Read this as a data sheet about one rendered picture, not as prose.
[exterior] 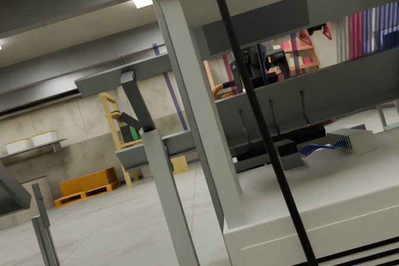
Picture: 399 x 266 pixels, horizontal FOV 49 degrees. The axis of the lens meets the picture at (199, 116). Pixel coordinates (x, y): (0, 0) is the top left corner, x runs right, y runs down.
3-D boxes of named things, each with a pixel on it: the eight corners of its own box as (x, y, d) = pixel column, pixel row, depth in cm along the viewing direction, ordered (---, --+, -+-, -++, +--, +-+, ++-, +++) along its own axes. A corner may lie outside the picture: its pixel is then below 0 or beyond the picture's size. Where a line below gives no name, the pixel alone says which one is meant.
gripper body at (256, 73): (276, 74, 164) (271, 62, 169) (250, 82, 164) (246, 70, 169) (279, 86, 168) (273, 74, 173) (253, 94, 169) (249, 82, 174)
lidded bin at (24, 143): (32, 148, 1061) (29, 138, 1062) (26, 149, 1023) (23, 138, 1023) (14, 154, 1061) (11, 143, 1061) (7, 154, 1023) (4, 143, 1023)
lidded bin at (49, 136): (59, 140, 1062) (56, 130, 1063) (53, 141, 1022) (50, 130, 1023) (40, 146, 1062) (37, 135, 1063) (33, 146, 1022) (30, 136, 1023)
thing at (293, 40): (301, 108, 157) (300, 105, 158) (304, 107, 157) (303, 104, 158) (284, -17, 122) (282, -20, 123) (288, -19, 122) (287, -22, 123)
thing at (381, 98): (228, 149, 158) (224, 136, 164) (408, 96, 154) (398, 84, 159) (227, 148, 157) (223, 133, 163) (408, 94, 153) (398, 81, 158)
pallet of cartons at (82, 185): (121, 184, 1060) (115, 165, 1061) (113, 190, 968) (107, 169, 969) (67, 200, 1059) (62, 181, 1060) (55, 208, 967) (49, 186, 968)
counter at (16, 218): (55, 205, 1059) (46, 175, 1061) (17, 225, 840) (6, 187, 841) (27, 213, 1058) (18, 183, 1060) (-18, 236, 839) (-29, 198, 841)
